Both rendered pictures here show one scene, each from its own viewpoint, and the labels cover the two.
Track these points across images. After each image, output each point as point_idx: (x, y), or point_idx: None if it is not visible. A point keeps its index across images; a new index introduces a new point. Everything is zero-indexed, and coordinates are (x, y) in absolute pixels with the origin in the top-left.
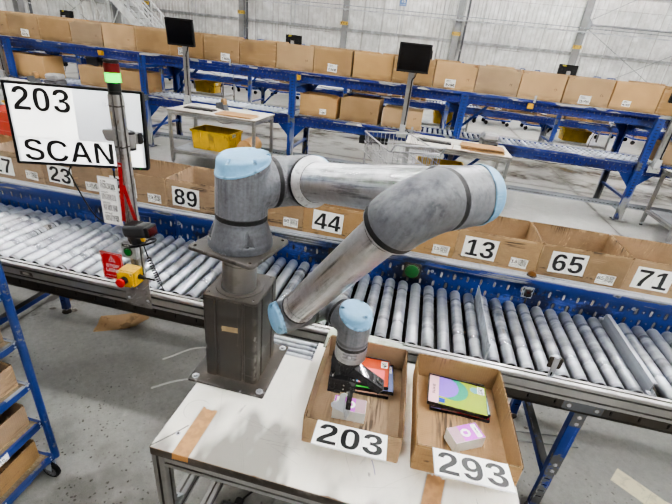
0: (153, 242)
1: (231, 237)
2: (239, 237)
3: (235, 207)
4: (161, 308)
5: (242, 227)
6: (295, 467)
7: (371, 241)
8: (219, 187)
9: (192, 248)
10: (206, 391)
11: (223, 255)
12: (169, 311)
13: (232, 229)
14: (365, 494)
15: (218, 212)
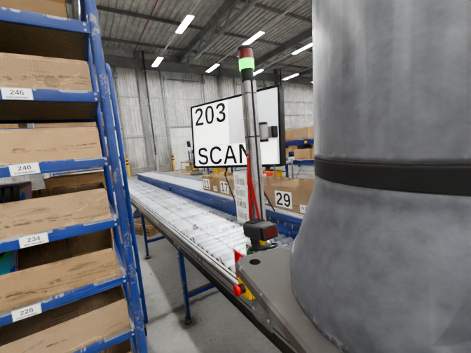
0: (272, 248)
1: (377, 257)
2: (436, 266)
3: (406, 69)
4: (281, 337)
5: (460, 201)
6: None
7: None
8: (321, 19)
9: (240, 271)
10: None
11: (330, 345)
12: (289, 346)
13: (384, 211)
14: None
15: (319, 141)
